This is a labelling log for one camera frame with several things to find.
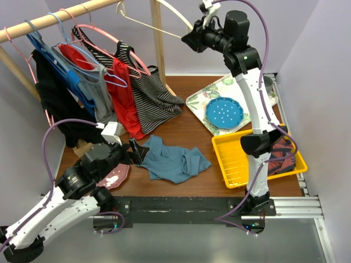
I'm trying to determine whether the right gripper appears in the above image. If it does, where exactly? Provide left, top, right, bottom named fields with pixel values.
left=183, top=15, right=233, bottom=54

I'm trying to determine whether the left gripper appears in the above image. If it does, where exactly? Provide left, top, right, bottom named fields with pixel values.
left=96, top=136, right=149, bottom=181

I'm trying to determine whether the cream hanger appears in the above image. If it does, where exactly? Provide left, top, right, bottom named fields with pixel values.
left=115, top=0, right=194, bottom=39

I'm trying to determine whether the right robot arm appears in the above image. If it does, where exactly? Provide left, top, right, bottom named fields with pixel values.
left=182, top=8, right=287, bottom=215

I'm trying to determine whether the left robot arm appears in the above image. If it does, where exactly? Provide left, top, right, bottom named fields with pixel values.
left=1, top=139, right=149, bottom=262

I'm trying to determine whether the striped tank top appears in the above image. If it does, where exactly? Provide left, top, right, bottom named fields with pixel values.
left=72, top=26, right=184, bottom=135

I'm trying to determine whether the light blue hanger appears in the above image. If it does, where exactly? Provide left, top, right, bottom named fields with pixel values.
left=48, top=12, right=128, bottom=88

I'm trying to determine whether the red tank top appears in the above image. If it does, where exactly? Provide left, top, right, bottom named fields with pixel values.
left=59, top=45, right=145, bottom=140

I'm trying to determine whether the grey tank top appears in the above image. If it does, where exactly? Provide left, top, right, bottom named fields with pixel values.
left=77, top=65, right=117, bottom=124

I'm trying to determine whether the black tank top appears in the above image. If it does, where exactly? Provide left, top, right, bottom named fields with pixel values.
left=32, top=50, right=105, bottom=148

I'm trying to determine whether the royal blue tank top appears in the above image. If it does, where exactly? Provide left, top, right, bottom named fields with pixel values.
left=26, top=32, right=96, bottom=117

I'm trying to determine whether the pink hanger with black top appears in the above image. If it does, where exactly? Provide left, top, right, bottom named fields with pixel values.
left=3, top=26, right=55, bottom=129

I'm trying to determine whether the pink hanger with striped top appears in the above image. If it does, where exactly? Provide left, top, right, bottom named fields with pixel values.
left=76, top=24, right=151, bottom=76

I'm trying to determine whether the grey blue hanger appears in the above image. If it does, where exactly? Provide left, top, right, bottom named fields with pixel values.
left=25, top=19, right=71, bottom=77

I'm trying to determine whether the maroon tank top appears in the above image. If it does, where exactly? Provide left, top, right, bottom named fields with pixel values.
left=268, top=138, right=296, bottom=176

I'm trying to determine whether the pink dotted plate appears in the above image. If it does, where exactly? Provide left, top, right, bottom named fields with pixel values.
left=97, top=164, right=130, bottom=190

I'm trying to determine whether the floral serving tray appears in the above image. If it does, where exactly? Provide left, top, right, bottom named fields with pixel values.
left=185, top=73, right=278, bottom=136

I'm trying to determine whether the blue dotted plate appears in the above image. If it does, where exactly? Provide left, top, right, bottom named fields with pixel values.
left=205, top=97, right=244, bottom=129

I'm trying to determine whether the grey cup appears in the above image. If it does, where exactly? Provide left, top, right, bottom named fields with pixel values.
left=263, top=76, right=273, bottom=94

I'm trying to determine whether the yellow plastic bin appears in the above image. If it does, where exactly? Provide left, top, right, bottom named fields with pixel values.
left=211, top=124, right=308, bottom=189

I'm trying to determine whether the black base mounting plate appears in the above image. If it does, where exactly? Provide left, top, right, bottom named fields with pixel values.
left=93, top=196, right=276, bottom=231

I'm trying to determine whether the wooden clothes rack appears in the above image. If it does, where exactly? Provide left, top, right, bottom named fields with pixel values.
left=0, top=0, right=176, bottom=158

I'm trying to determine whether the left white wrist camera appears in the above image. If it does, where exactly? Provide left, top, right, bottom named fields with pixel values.
left=101, top=122, right=122, bottom=145

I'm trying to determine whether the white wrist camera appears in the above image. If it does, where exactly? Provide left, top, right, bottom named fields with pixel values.
left=199, top=0, right=220, bottom=26
left=101, top=122, right=122, bottom=145

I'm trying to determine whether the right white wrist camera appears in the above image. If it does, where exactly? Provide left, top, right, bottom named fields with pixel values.
left=199, top=0, right=220, bottom=26

